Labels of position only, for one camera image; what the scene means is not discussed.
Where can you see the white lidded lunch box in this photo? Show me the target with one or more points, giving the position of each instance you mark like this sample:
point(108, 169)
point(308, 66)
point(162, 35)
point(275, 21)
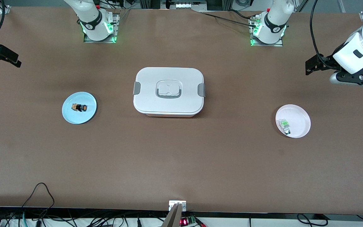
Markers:
point(169, 104)

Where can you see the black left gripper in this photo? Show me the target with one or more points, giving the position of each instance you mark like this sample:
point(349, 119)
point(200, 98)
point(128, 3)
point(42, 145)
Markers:
point(327, 61)

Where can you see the pink round plate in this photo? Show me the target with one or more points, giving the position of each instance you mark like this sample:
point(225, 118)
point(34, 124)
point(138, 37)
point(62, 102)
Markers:
point(299, 121)

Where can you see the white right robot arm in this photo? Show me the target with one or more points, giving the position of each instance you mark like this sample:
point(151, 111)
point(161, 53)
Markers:
point(93, 25)

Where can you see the white light bar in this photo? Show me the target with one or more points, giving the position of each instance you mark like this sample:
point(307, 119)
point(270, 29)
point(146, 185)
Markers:
point(184, 5)

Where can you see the orange and black switch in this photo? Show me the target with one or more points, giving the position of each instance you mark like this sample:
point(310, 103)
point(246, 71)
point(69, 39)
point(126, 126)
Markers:
point(82, 108)

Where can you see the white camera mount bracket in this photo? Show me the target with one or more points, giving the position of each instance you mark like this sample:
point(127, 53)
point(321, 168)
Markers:
point(172, 204)

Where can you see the green and white switch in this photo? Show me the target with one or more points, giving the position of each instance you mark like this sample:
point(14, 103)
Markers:
point(285, 125)

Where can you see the red display circuit board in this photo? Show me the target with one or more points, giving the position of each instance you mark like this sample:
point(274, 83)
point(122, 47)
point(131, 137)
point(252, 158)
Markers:
point(184, 222)

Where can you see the light blue round plate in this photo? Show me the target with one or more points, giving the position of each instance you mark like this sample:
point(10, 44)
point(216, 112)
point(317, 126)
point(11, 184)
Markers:
point(79, 118)

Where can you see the grey camera mount bar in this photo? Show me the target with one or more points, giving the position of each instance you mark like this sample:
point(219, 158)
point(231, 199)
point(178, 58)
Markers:
point(172, 219)

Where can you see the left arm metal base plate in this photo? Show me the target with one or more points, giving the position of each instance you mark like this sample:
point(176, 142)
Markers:
point(279, 44)

